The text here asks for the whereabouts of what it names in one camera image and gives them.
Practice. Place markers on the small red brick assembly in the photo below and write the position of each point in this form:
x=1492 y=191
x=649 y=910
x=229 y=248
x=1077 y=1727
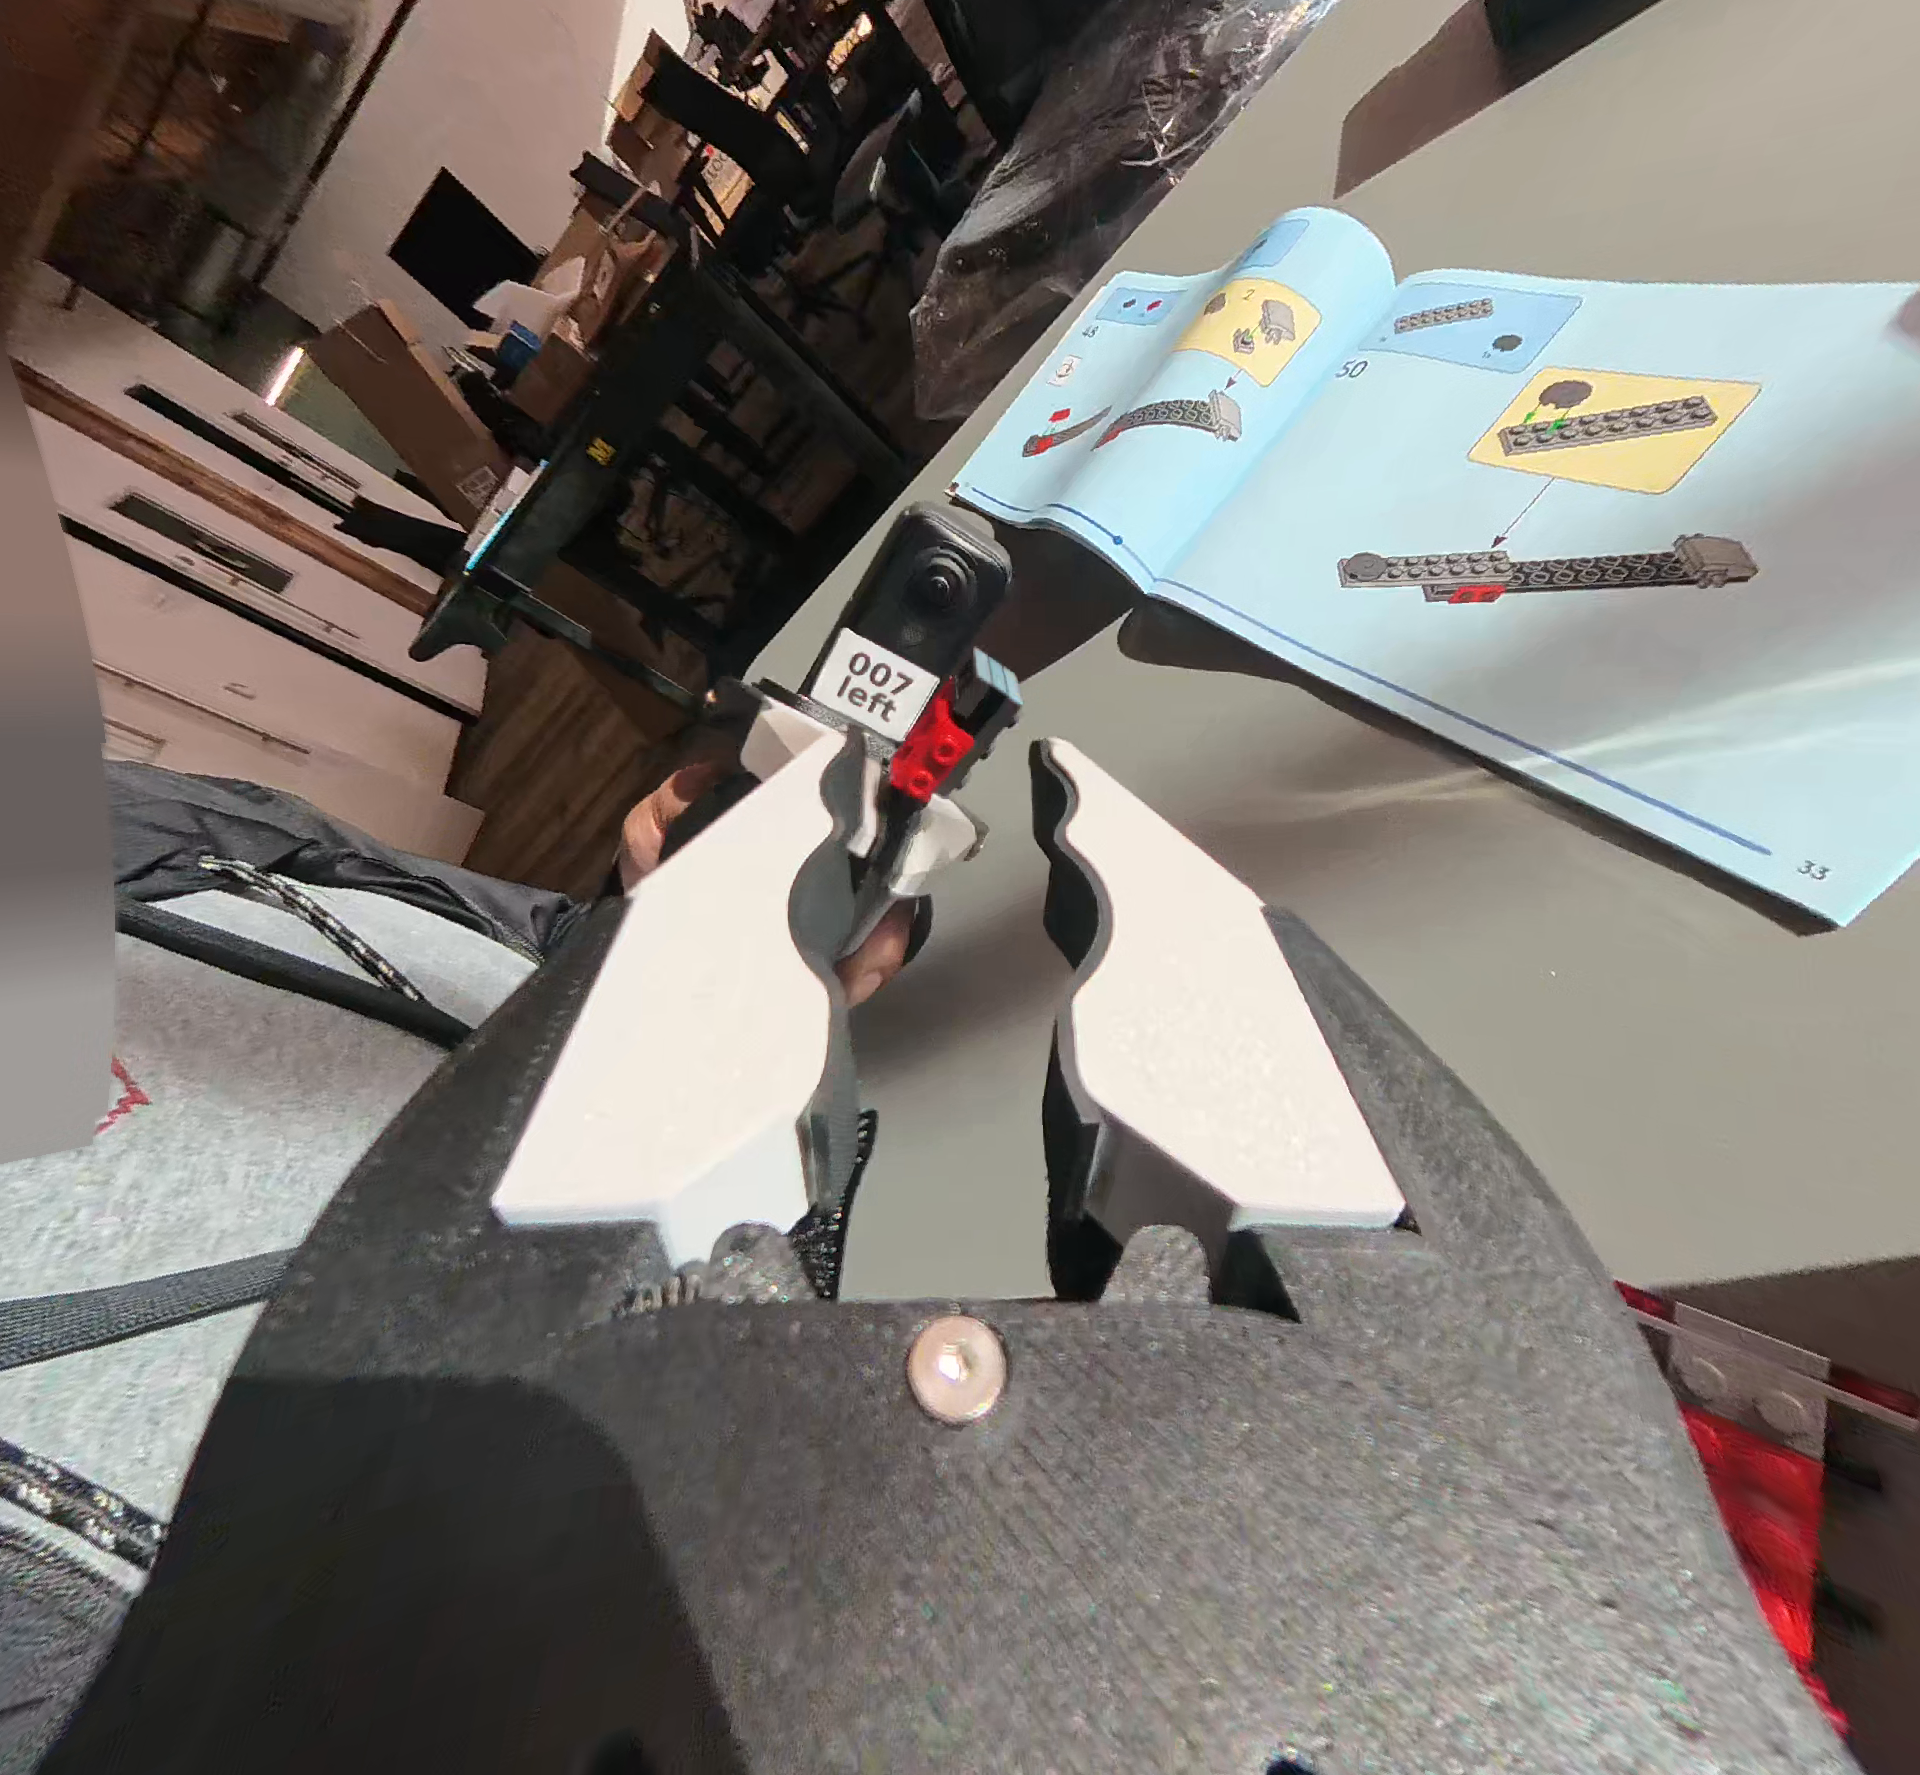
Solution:
x=1757 y=1505

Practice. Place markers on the person's left hand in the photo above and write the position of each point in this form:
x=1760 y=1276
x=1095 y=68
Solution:
x=668 y=813

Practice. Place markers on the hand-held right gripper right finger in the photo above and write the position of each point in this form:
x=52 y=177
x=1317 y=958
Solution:
x=1229 y=1055

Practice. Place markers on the grey desk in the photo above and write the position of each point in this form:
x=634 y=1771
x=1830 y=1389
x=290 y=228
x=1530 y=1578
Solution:
x=1501 y=1055

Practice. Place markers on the small red brick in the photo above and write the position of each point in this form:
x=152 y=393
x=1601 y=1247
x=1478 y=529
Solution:
x=928 y=747

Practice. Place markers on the person's dark jacket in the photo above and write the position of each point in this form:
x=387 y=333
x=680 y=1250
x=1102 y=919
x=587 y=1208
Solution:
x=300 y=830

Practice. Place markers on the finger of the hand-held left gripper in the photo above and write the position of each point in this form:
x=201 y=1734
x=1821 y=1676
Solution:
x=787 y=740
x=922 y=846

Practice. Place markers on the plastic-wrapped dark bundle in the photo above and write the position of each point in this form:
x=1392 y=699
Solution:
x=1125 y=154

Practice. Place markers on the brown cardboard box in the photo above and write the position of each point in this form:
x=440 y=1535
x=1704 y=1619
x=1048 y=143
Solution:
x=404 y=397

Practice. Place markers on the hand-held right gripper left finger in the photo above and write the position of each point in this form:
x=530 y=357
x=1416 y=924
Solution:
x=676 y=1055

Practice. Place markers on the light blue instruction booklet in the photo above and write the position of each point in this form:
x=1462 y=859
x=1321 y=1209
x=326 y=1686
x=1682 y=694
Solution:
x=1576 y=694

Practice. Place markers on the person's grey sweatshirt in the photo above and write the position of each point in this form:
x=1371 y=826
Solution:
x=224 y=1159

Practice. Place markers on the black monitor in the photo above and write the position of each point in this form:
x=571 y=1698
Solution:
x=467 y=238

